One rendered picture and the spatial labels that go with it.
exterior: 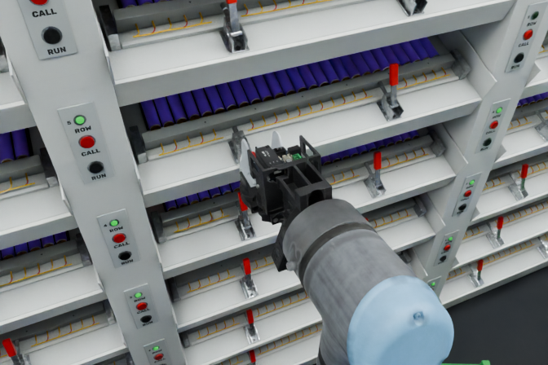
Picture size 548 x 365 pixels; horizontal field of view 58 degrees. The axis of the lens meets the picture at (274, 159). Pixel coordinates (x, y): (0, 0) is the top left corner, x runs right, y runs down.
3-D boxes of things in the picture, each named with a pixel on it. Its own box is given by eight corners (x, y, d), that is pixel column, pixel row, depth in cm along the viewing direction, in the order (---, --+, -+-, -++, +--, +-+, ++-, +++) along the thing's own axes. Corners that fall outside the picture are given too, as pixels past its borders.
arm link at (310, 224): (377, 276, 53) (294, 308, 50) (354, 248, 56) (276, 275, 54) (382, 210, 48) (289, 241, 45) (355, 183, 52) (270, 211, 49)
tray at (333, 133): (470, 113, 92) (497, 81, 84) (144, 208, 75) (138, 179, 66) (418, 35, 100) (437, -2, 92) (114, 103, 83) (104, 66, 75)
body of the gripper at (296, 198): (301, 131, 60) (351, 182, 51) (304, 188, 65) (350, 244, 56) (242, 147, 58) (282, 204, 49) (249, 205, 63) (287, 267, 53)
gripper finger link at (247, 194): (262, 163, 66) (291, 196, 59) (262, 173, 67) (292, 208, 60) (228, 173, 65) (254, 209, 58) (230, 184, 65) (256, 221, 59)
